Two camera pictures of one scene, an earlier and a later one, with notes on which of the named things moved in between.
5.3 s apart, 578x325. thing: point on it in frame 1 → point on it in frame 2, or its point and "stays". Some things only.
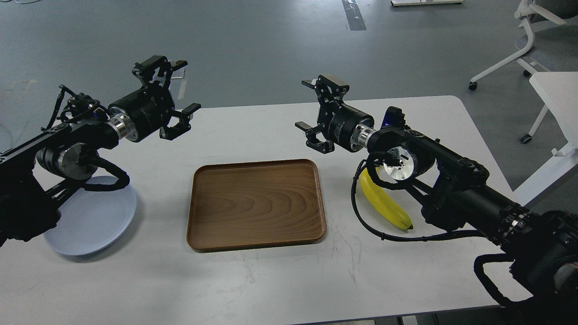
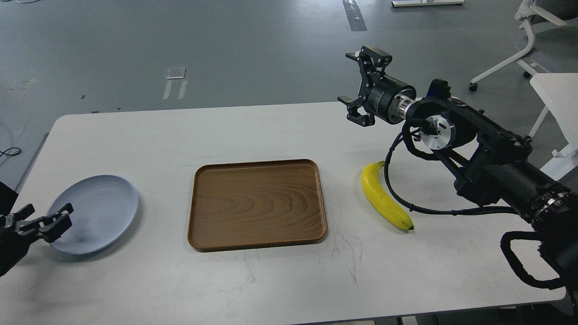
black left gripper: x=143 y=111 → x=52 y=226
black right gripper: x=347 y=127 → x=388 y=98
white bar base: x=397 y=3 stays
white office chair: x=560 y=11 stays
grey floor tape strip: x=354 y=16 stays
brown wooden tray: x=239 y=204 stays
